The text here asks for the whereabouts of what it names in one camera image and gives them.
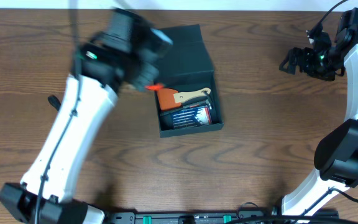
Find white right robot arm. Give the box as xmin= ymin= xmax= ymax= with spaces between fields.
xmin=273 ymin=7 xmax=358 ymax=223

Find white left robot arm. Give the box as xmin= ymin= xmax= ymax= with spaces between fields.
xmin=0 ymin=43 xmax=165 ymax=223

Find orange scraper wooden handle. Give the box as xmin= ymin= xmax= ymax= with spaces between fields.
xmin=157 ymin=88 xmax=213 ymax=111

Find black yellow handled screwdriver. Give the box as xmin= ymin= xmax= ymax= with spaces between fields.
xmin=47 ymin=95 xmax=61 ymax=111

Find red handled pliers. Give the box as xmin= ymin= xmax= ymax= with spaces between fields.
xmin=145 ymin=83 xmax=165 ymax=91

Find black flip-lid box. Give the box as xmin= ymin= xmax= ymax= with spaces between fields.
xmin=155 ymin=24 xmax=224 ymax=138

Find steel claw hammer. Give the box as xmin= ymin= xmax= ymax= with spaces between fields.
xmin=160 ymin=90 xmax=213 ymax=116

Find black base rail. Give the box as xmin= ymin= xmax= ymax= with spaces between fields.
xmin=103 ymin=207 xmax=267 ymax=224

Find blue red tool pack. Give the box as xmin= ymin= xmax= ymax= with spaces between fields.
xmin=171 ymin=106 xmax=212 ymax=129

